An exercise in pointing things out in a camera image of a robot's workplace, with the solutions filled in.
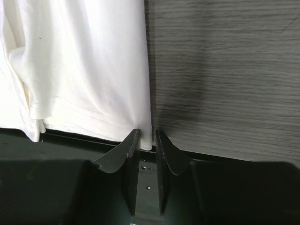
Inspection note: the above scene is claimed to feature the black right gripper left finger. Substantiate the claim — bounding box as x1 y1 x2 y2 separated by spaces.
0 129 141 225

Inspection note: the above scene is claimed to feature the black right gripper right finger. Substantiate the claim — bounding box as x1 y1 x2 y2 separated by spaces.
156 130 300 225

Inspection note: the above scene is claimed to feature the white printed t shirt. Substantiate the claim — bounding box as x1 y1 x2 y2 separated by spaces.
0 0 152 150

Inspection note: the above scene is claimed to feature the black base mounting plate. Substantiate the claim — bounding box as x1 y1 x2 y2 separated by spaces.
0 127 235 211

